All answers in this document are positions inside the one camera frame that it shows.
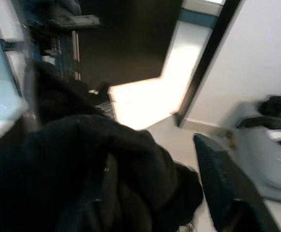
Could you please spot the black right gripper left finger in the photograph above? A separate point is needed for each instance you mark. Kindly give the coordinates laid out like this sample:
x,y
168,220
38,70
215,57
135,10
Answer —
x,y
87,212

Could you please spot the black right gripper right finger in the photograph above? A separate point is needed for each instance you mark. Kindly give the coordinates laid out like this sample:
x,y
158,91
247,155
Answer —
x,y
222,183

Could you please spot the dark knit garment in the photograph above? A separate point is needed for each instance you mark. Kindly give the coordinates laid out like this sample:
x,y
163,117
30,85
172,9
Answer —
x,y
58,149

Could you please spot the dark wooden door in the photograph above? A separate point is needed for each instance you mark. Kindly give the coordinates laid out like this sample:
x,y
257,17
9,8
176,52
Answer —
x,y
130,43

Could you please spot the dark shelf with chrome legs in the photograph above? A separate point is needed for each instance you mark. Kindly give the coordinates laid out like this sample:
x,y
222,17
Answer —
x,y
77,20

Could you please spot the dark door frame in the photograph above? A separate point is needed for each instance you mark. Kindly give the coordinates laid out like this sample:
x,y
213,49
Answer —
x,y
208,55

